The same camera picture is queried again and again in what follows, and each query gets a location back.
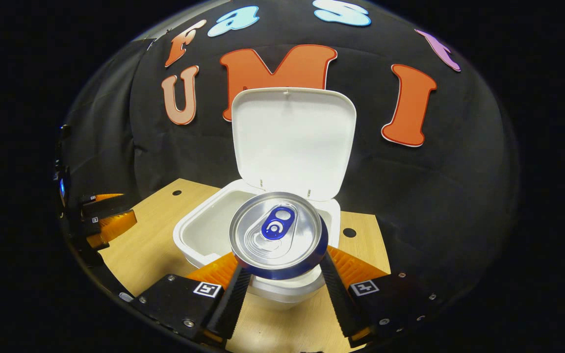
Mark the blue pop can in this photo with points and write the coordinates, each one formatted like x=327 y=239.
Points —
x=277 y=230

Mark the white desktop garbage bin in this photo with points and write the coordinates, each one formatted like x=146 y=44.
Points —
x=292 y=142

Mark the wooden desktop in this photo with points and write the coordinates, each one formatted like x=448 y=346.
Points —
x=145 y=240

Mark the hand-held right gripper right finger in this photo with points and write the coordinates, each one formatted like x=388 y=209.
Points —
x=341 y=299

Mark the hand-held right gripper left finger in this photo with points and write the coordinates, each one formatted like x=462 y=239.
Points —
x=231 y=304

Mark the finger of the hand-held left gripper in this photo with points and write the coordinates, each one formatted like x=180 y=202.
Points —
x=92 y=228
x=111 y=206

